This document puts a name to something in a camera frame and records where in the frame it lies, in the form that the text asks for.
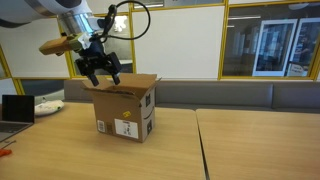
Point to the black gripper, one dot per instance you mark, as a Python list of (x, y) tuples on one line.
[(98, 61)]

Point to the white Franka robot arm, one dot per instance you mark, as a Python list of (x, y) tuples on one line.
[(50, 8)]

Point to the brown cardboard shipping box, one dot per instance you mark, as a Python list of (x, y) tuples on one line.
[(123, 113)]

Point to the yellow framed glass window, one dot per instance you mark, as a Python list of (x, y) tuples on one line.
[(126, 50)]

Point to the white rounded object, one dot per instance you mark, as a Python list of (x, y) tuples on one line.
[(50, 107)]

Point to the black laptop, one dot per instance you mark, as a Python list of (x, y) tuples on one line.
[(16, 110)]

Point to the wide yellow framed transom window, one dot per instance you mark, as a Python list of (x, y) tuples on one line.
[(180, 2)]

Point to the grey upholstered bench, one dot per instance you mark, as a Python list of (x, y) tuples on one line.
[(216, 95)]

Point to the yellow framed window with doors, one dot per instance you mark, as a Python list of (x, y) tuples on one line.
[(240, 43)]

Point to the person behind window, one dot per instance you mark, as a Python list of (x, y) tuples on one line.
[(303, 46)]

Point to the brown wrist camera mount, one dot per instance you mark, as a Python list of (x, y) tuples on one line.
[(58, 46)]

